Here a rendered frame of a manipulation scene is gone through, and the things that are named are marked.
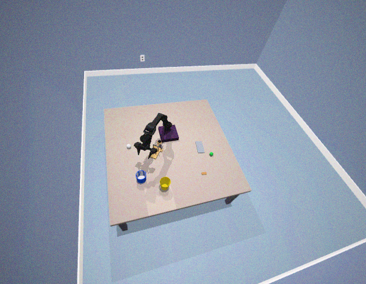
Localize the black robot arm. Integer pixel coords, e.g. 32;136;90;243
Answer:
140;113;172;151

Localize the blue cup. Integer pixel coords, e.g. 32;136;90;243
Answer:
136;170;146;184

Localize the grey flat bar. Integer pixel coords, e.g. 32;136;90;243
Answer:
195;141;205;153

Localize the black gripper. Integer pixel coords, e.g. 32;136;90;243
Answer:
134;141;157;159

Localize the wooden toy catapult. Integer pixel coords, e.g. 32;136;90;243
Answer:
151;141;163;159

